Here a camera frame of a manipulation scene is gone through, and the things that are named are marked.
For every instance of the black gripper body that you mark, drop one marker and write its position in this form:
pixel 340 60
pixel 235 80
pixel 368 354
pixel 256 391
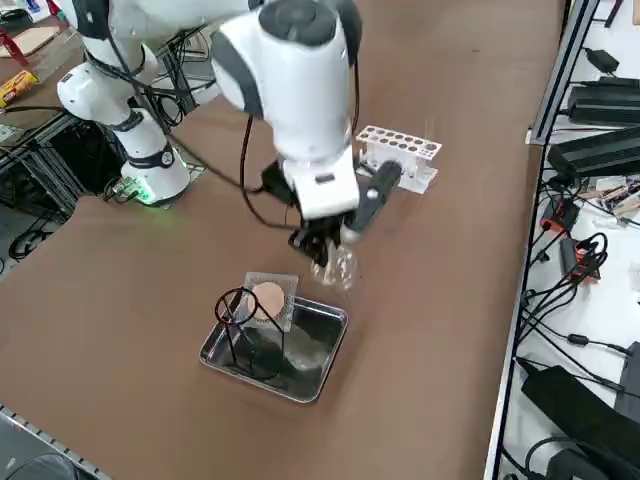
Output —
pixel 327 222

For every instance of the glass alcohol lamp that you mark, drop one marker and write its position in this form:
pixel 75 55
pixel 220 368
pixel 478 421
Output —
pixel 335 270

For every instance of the clear glass test tube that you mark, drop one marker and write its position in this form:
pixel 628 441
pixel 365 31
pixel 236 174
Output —
pixel 429 135

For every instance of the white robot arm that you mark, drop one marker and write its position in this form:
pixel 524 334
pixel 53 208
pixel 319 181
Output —
pixel 300 90

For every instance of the steel tray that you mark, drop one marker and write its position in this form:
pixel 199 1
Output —
pixel 320 385

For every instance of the white test tube rack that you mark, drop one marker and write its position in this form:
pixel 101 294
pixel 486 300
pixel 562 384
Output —
pixel 420 147

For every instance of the orange and black device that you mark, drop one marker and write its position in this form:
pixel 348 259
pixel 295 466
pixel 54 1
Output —
pixel 562 212
pixel 570 257

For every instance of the long black power supply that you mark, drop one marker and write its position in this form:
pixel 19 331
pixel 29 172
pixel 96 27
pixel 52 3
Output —
pixel 595 152

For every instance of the bare circuit board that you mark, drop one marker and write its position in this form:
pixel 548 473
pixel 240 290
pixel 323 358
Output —
pixel 620 195

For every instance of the ribbed black power brick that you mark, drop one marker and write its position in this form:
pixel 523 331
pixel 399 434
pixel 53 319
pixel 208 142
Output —
pixel 605 105

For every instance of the small black power adapter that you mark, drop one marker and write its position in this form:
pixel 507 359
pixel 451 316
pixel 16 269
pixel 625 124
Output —
pixel 602 60

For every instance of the white workbench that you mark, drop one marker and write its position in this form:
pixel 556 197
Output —
pixel 620 300

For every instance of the yellow snack packet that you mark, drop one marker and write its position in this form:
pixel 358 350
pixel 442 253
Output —
pixel 20 87

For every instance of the wooden board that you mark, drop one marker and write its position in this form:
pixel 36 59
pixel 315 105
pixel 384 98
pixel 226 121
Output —
pixel 35 37

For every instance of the red metal stand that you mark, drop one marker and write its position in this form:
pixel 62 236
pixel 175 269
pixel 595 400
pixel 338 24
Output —
pixel 12 47

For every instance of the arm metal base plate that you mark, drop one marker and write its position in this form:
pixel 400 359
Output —
pixel 197 172

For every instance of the aluminium profile post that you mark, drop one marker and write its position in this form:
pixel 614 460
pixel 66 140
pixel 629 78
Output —
pixel 560 75

